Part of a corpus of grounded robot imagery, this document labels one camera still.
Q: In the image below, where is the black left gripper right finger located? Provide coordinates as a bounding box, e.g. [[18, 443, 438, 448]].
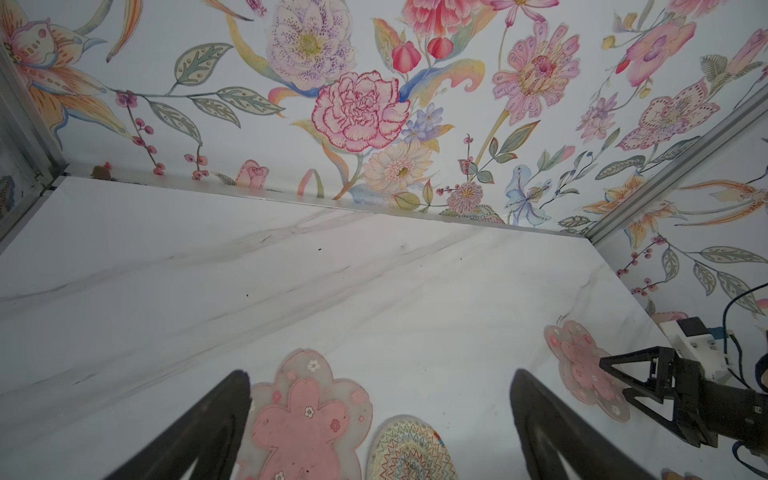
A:
[[509, 369, 652, 479]]

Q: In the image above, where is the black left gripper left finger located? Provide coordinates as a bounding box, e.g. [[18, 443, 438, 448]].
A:
[[108, 370, 251, 479]]

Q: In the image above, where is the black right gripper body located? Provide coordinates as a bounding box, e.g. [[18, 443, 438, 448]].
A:
[[671, 358, 767, 450]]

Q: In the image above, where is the pink flower coaster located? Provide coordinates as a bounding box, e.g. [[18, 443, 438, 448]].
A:
[[543, 320, 630, 423], [234, 349, 374, 479]]

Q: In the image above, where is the colourful patterned round coaster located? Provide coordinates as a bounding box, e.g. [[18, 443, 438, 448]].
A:
[[365, 415, 458, 480]]

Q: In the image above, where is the aluminium corner post right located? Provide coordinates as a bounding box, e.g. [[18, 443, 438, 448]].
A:
[[584, 85, 767, 245]]

